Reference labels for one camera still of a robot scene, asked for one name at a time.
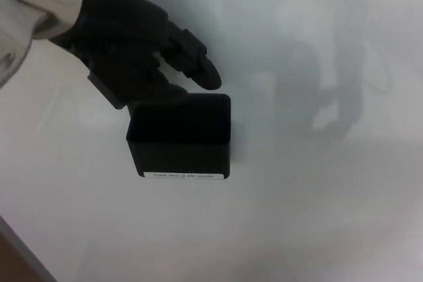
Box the grey whiteboard frame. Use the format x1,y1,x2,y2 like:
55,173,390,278
0,215,58,282

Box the black magnetic marker holder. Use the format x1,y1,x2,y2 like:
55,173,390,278
126,93,232,180

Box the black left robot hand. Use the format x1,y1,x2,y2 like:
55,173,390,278
49,0,222,110

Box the white whiteboard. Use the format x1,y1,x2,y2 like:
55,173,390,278
0,0,423,282

